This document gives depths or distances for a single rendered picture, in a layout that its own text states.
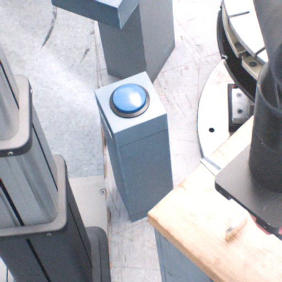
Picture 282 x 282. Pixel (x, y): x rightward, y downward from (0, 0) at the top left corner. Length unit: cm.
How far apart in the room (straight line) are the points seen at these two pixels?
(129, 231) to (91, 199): 63
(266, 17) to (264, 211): 17
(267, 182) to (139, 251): 52
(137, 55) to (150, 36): 4
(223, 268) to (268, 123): 27
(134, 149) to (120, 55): 29
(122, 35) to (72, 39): 120
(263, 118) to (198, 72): 72
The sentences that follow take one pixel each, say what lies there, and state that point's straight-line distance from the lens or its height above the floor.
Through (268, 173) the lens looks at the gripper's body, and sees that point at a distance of 55.
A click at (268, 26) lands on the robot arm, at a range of 45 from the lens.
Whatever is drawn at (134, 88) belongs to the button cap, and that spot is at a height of 104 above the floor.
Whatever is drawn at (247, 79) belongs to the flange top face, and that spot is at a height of 102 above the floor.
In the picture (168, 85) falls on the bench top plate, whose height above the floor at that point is 78.
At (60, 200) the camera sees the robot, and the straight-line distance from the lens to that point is 125.
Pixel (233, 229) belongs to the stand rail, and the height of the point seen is 108.
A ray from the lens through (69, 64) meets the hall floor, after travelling 225.
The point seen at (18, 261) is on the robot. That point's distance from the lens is 135.
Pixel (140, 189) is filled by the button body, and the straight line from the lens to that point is 100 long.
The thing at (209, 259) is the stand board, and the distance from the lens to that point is 75.
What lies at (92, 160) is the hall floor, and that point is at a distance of 205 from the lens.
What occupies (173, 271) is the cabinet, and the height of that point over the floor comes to 94.
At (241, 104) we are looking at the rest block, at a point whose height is 84.
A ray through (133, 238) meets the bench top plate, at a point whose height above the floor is 78.
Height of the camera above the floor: 176
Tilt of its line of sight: 58 degrees down
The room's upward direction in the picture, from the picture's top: 9 degrees counter-clockwise
